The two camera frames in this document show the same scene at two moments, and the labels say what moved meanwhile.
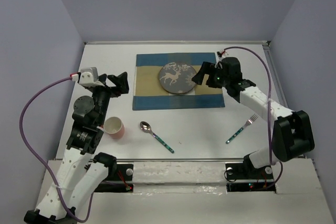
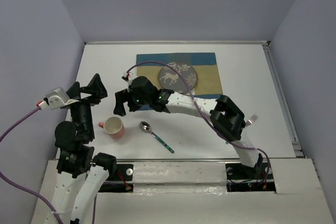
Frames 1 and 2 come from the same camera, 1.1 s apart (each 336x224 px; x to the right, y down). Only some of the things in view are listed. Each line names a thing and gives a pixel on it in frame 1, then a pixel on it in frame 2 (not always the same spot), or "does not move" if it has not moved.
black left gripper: (120, 81) → (96, 86)
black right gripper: (208, 68) → (123, 96)
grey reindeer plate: (176, 77) does not move
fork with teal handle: (252, 119) does not move
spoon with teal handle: (147, 127) does not move
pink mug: (114, 127) does not move
